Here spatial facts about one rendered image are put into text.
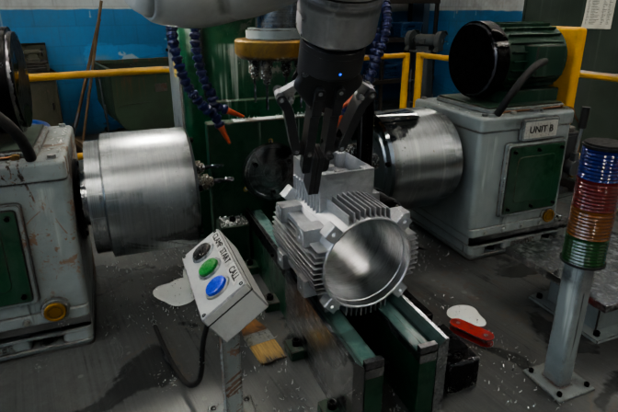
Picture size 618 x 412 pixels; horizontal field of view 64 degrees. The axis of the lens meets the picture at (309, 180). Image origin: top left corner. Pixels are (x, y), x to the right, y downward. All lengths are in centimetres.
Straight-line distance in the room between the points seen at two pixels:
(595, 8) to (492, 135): 308
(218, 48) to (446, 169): 62
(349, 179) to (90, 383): 55
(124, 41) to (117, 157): 528
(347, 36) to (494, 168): 80
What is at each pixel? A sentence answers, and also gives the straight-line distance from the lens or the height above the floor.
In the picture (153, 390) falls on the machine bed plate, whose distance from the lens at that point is 93.
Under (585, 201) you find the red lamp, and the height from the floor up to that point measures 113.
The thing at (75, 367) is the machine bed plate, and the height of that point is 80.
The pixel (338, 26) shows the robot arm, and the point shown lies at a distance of 52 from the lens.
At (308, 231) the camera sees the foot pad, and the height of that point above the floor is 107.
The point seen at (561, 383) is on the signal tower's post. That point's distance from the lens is 97.
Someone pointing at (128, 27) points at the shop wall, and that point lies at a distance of 623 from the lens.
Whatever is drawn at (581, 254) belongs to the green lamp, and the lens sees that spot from 84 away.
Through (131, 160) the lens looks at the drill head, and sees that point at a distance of 97.
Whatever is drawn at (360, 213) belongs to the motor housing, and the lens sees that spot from 77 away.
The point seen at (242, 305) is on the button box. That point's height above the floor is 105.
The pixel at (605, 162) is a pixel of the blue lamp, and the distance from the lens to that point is 80.
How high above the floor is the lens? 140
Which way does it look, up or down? 19 degrees down
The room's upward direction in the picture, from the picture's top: straight up
